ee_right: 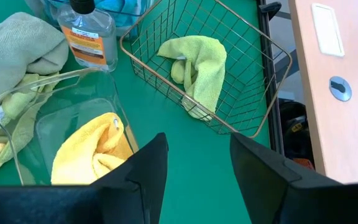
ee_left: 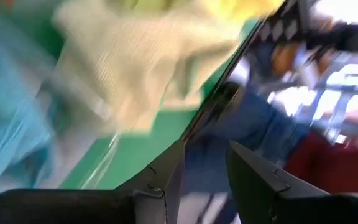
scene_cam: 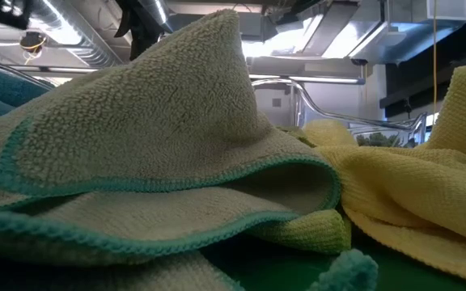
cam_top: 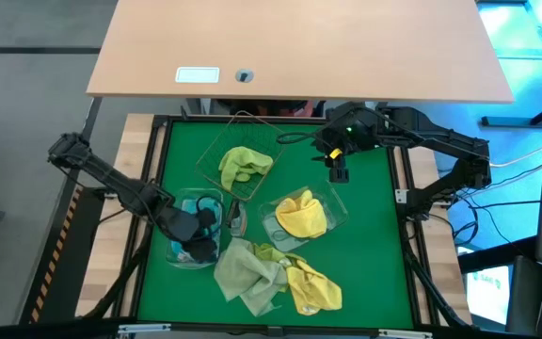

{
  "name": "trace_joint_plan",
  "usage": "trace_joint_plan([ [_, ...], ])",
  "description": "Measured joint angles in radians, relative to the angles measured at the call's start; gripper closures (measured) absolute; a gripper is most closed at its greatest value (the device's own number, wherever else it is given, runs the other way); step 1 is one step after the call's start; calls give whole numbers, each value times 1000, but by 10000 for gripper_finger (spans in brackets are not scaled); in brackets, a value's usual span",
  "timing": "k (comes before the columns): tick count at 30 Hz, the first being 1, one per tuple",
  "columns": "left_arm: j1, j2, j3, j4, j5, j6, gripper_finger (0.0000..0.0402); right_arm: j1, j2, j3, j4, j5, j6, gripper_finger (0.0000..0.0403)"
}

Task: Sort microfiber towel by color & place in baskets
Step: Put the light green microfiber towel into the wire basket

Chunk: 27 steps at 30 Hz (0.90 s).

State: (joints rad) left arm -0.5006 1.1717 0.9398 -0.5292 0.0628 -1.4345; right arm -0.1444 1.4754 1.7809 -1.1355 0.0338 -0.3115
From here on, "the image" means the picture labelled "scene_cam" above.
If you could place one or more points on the dark round ceiling device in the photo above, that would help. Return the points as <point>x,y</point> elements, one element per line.
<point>32,40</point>

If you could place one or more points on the silver ceiling pipe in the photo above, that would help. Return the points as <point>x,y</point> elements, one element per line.
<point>158,14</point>

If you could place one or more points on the rectangular silver ventilation duct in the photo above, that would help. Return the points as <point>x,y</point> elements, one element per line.
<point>378,40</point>

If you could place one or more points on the corrugated silver ventilation duct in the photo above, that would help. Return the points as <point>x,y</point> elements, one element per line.
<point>79,36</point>

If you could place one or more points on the green felt mat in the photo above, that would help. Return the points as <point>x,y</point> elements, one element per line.
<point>273,271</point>

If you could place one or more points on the ceiling light strip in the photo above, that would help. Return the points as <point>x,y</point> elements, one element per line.
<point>326,79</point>

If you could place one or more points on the lime green microfiber towel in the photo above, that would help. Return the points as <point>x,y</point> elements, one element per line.
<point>306,232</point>

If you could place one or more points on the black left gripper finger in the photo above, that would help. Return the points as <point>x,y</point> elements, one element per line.
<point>146,32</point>
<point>124,16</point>

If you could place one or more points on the pale green towel teal edging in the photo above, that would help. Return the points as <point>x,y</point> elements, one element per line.
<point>136,121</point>

